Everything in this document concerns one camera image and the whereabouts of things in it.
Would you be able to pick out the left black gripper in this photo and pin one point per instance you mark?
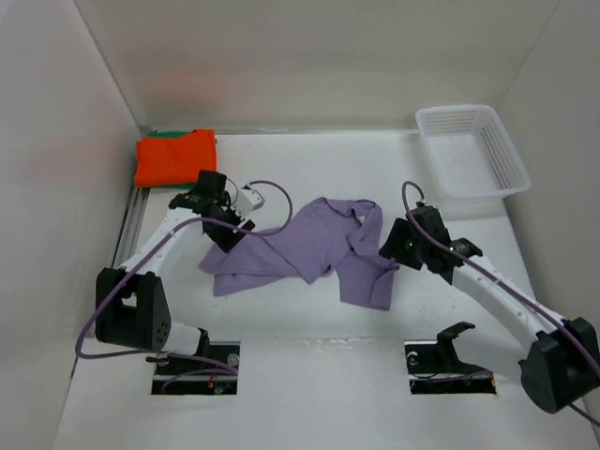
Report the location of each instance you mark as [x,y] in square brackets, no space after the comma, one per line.
[225,240]

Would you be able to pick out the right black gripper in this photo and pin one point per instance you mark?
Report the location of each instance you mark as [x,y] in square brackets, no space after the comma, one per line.
[400,231]

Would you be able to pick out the lavender t shirt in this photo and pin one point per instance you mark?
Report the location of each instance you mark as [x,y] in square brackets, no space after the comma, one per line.
[325,236]

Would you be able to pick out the orange t shirt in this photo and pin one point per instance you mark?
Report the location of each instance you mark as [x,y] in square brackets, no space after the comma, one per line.
[174,161]

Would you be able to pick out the green t shirt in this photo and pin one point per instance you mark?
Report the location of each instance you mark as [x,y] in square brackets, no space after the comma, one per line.
[170,135]

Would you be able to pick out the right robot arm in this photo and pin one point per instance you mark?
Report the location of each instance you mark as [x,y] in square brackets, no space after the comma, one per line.
[553,359]

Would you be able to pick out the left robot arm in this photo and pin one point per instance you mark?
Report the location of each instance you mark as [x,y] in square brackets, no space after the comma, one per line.
[132,306]

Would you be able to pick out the white plastic laundry basket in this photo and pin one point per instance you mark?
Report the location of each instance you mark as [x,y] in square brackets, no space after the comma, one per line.
[470,153]

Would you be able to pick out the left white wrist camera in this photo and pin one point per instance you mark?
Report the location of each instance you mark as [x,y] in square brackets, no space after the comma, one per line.
[247,201]

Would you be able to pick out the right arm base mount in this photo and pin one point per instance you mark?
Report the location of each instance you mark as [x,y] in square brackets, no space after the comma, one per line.
[434,367]

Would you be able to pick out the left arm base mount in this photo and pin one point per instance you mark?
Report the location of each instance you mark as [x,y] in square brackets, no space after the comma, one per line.
[176,376]

